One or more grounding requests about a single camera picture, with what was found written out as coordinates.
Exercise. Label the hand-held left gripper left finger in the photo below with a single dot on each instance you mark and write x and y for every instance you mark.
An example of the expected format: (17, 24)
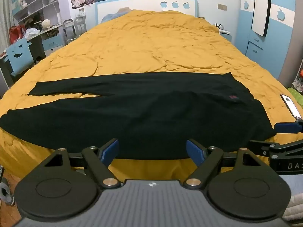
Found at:
(110, 149)

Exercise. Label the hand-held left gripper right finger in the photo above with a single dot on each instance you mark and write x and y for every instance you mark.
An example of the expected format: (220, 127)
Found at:
(193, 150)

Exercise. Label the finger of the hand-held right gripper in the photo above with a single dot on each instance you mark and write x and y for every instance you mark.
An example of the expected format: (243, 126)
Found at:
(286, 127)
(272, 147)

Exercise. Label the black pants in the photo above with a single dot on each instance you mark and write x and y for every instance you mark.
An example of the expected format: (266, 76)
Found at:
(142, 118)

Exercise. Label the smartphone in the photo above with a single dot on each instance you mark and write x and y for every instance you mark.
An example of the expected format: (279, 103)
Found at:
(292, 106)

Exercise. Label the green plastic item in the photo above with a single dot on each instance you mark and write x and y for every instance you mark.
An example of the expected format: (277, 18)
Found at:
(296, 94)

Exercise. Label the white knitted cloth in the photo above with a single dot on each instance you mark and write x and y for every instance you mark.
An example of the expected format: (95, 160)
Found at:
(293, 210)

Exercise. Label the blue and white wardrobe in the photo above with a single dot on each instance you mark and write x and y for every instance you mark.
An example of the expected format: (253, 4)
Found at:
(281, 47)

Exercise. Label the white nightstand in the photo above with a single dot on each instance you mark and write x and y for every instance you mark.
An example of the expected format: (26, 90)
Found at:
(226, 36)

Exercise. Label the grey shoe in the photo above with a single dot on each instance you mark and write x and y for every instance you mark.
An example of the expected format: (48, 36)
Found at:
(6, 191)

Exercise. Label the yellow bed blanket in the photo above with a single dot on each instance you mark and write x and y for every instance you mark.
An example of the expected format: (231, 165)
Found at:
(153, 40)

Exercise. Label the black and white small object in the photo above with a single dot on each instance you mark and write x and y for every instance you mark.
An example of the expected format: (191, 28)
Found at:
(219, 25)

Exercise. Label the black framed mirror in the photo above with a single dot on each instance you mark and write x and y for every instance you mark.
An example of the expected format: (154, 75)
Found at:
(260, 7)

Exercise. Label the desk with blue drawers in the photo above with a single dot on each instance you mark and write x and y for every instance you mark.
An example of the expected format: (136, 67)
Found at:
(52, 40)

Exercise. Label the grey plastic chair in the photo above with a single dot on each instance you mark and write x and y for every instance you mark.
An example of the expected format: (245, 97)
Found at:
(69, 30)
(80, 24)

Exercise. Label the blue chair with face cutout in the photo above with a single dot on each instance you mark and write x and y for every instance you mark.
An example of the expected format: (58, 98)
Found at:
(20, 56)

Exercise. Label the blue pillow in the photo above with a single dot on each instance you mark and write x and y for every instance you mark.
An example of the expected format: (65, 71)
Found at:
(113, 15)

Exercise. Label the white plastic bag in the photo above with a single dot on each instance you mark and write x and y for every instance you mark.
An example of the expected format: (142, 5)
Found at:
(32, 33)

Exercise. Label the cream round ball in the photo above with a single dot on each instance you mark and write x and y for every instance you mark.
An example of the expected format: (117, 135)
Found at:
(46, 23)

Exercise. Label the white and blue headboard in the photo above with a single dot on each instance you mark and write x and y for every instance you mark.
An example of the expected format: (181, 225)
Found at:
(142, 4)

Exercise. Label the white and blue bookshelf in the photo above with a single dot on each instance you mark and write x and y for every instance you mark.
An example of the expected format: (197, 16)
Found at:
(33, 2)

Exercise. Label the brown wall switch plate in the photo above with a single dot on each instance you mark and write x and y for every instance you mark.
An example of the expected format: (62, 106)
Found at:
(221, 7)

